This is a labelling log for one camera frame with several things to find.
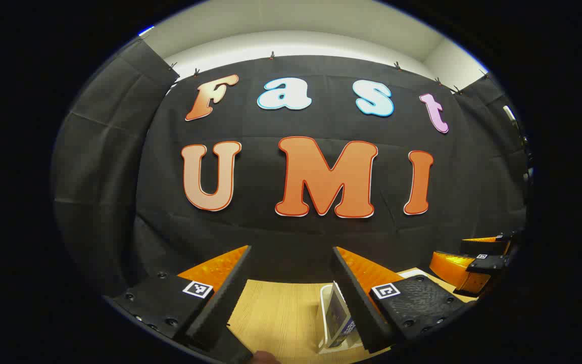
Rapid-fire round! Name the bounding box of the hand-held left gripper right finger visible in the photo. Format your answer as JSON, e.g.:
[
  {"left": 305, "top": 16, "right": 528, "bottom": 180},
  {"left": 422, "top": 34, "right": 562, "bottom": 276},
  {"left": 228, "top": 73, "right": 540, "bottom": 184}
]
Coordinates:
[{"left": 331, "top": 246, "right": 469, "bottom": 354}]

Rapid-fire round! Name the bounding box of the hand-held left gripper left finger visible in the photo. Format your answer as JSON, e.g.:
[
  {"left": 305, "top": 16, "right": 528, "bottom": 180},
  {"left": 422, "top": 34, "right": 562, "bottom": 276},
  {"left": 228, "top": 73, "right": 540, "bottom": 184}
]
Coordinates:
[{"left": 112, "top": 245, "right": 254, "bottom": 364}]

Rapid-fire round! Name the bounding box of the white bookshelf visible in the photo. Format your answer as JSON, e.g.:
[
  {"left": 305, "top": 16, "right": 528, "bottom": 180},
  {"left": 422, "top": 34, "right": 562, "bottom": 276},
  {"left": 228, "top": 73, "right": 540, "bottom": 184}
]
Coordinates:
[{"left": 318, "top": 283, "right": 367, "bottom": 354}]

